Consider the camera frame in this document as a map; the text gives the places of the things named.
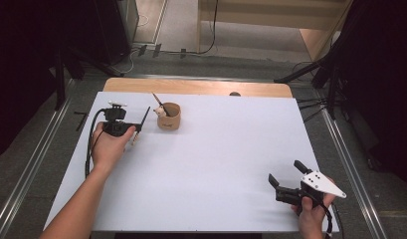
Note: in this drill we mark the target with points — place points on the light wooden furniture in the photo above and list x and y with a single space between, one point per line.
274 16

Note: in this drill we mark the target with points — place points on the dark curtain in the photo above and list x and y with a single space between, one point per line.
383 83
18 66

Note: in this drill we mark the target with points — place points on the black cabinet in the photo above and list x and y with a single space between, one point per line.
114 30

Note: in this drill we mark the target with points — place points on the brown cup with animal figure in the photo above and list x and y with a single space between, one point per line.
169 122

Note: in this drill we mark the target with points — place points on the wooden table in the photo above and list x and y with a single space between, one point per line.
191 87

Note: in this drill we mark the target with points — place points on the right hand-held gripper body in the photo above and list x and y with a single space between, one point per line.
318 182

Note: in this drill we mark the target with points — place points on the person's right hand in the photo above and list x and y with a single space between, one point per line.
310 222

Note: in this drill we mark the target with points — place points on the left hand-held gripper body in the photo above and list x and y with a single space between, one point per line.
114 114

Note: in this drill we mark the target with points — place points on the person's left hand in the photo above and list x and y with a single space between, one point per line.
108 149

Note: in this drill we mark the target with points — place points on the black metal stand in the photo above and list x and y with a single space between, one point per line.
332 96
60 86

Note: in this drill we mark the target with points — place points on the white table sheet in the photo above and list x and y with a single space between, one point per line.
207 166

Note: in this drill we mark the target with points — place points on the metal floor rail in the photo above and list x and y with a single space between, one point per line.
41 149
348 166

